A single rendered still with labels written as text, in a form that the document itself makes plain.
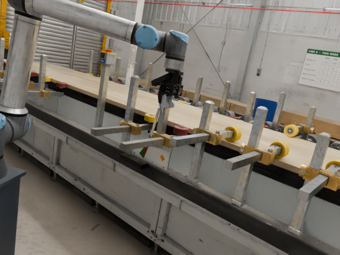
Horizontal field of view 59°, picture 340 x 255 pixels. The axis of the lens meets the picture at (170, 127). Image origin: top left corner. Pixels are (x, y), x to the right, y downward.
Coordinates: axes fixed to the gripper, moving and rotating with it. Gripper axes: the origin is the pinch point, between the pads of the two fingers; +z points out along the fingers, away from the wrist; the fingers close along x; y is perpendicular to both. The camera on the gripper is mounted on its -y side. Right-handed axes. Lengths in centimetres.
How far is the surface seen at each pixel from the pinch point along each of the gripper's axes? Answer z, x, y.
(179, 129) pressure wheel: 10.7, 16.1, 1.1
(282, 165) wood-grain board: 12, 26, 54
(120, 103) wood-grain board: 11, 26, -59
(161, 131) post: 12.3, 6.2, -2.9
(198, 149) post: 13.5, 6.1, 20.7
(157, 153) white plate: 23.6, 5.4, -2.3
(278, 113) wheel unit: 0, 115, 16
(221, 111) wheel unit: 11, 115, -31
